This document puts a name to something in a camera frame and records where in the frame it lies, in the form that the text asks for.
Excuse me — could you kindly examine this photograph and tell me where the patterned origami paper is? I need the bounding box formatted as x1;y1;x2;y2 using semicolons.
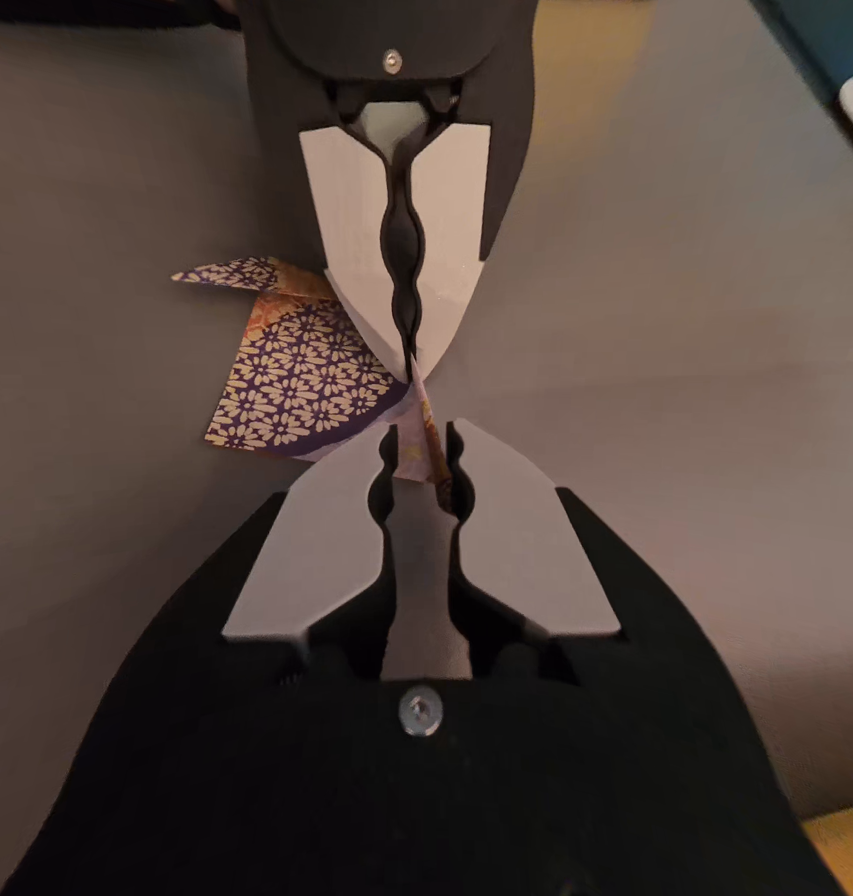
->
170;254;457;506

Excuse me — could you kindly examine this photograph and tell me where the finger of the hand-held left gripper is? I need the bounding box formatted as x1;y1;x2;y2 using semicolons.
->
407;122;497;385
299;123;415;382

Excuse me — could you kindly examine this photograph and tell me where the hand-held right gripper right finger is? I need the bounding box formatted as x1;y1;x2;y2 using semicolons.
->
444;419;623;641

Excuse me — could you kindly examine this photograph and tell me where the teal board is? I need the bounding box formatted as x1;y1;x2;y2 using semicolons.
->
747;0;853;106

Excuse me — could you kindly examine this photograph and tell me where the yellow plastic bin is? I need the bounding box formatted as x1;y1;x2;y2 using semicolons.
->
799;804;853;896

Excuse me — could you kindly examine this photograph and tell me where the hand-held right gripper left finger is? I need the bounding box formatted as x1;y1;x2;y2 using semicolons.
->
220;422;399;644

